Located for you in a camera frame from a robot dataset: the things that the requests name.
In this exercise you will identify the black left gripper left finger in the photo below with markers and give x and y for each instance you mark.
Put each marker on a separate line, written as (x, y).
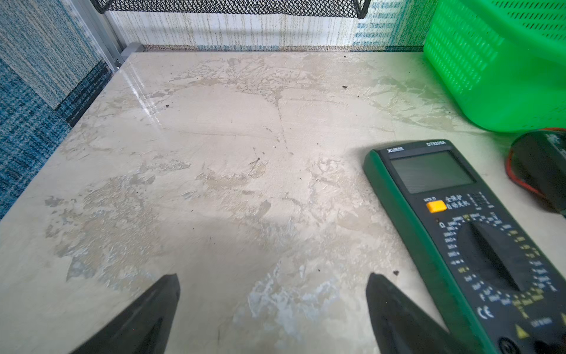
(144, 326)

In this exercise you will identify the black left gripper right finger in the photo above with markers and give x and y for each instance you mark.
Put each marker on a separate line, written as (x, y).
(400, 325)

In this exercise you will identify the large dark green multimeter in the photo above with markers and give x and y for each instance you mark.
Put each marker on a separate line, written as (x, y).
(493, 286)

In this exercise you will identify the small dark green multimeter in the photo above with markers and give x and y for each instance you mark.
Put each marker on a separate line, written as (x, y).
(536, 163)

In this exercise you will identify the green plastic basket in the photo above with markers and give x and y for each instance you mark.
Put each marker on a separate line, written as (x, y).
(503, 62)

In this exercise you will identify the black wire mesh shelf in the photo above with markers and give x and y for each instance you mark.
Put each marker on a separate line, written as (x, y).
(353, 9)

